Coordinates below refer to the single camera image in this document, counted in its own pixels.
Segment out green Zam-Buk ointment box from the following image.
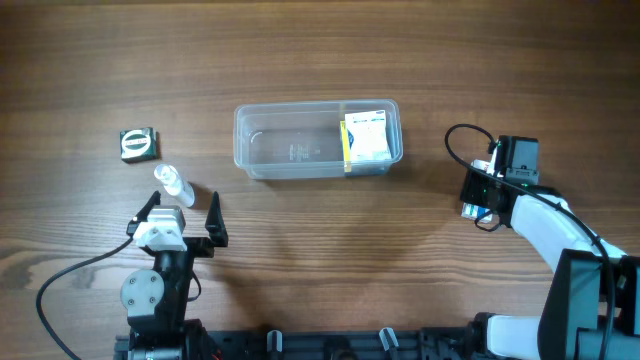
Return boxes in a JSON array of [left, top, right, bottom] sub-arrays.
[[120, 127, 158, 163]]

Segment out white spray bottle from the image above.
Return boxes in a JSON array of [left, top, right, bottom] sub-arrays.
[[154, 164, 196, 208]]

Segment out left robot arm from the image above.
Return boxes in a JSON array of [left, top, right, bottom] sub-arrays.
[[114, 192, 229, 360]]

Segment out white plaster box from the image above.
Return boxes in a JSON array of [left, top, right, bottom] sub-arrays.
[[344, 110, 391, 162]]

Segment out yellow blue lozenge box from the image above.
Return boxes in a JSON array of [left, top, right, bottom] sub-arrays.
[[340, 120, 352, 173]]

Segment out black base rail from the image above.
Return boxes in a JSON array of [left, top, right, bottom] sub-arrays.
[[113, 327, 501, 360]]

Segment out black cable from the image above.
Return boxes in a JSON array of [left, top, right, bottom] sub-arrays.
[[35, 219, 139, 360], [444, 123, 617, 360]]

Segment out left black cable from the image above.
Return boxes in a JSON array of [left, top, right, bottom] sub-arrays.
[[35, 219, 139, 360]]

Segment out clear plastic container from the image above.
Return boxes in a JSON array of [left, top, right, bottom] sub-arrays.
[[234, 99, 404, 180]]

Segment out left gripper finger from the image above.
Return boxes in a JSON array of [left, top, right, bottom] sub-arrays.
[[133, 191, 161, 222], [205, 192, 229, 247]]

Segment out right black cable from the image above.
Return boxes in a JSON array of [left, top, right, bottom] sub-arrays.
[[444, 123, 617, 360]]

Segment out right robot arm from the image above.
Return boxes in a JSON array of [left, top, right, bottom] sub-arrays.
[[460, 136, 639, 359]]

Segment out white Panadol box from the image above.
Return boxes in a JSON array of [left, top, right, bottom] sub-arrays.
[[461, 202, 493, 223]]

